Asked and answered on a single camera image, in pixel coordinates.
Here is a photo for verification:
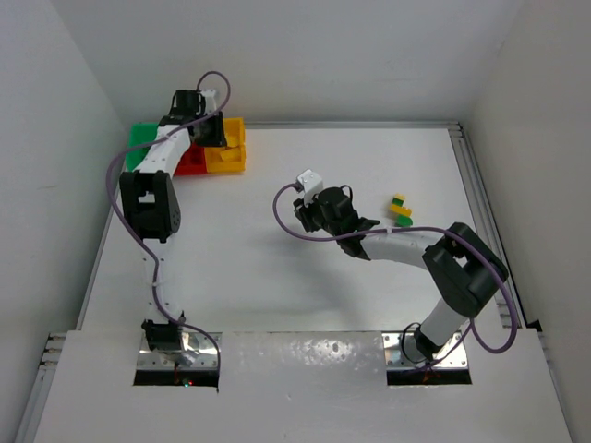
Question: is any yellow lego brick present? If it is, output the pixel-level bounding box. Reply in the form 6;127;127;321
220;147;241;163

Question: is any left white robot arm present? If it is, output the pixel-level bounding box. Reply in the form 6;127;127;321
119;88;224;353

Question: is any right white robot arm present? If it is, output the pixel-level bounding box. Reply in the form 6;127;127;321
293;186;509;365

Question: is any yellow plastic bin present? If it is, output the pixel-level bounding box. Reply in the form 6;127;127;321
204;117;247;174

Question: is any green plastic bin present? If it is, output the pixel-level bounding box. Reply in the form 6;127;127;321
125;122;161;171

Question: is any red plastic bin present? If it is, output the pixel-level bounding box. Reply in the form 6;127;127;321
175;143;207;176

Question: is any green yellow lego pile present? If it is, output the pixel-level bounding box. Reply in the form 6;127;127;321
389;194;414;228

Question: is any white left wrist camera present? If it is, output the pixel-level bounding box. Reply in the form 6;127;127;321
198;89;218;115

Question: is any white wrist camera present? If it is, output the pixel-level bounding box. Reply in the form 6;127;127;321
295;169;324;207
198;89;218;115

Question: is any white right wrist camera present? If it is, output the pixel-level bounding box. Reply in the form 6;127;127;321
295;169;324;207

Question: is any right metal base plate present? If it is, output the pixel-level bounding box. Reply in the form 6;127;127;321
382;331;469;371

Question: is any metal base plate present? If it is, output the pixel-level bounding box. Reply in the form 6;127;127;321
382;331;469;371
136;331;222;372

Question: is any aluminium frame rail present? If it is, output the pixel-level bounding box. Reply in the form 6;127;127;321
448;124;527;328

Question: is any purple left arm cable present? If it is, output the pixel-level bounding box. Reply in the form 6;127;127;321
105;70;232;370

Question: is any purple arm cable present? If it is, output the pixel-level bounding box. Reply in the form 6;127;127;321
105;70;232;370
271;182;519;354

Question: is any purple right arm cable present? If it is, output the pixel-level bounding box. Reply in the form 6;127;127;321
271;182;519;354

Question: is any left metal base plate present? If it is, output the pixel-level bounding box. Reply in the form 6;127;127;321
136;331;222;372

